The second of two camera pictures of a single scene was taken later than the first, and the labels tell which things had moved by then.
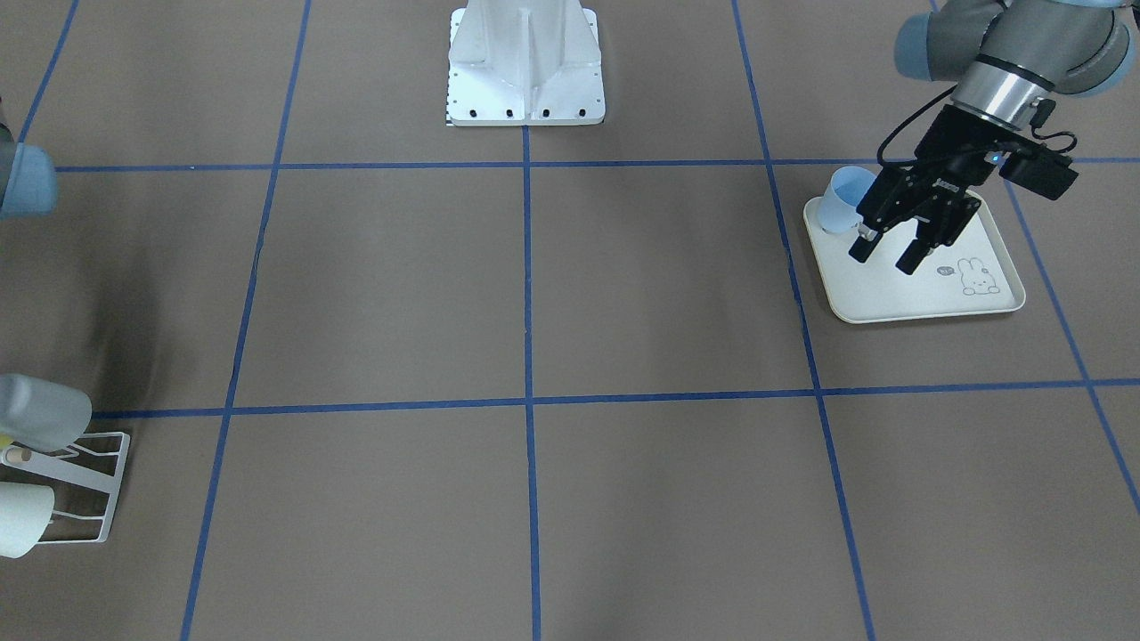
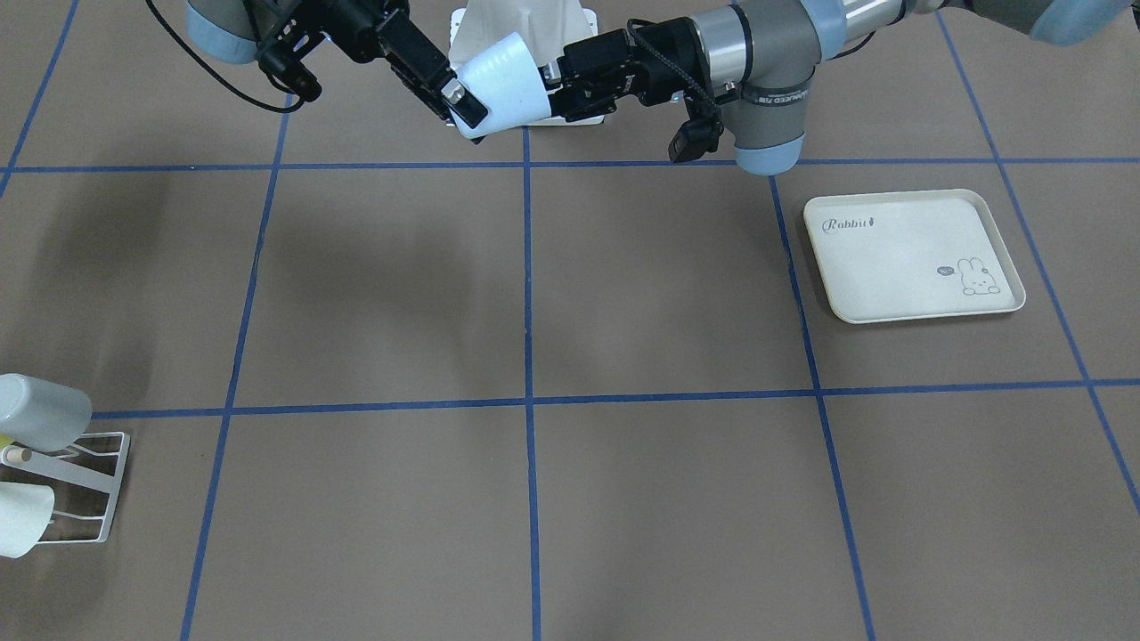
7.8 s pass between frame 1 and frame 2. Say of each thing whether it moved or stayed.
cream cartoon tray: stayed
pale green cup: stayed
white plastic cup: stayed
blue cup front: moved
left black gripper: moved
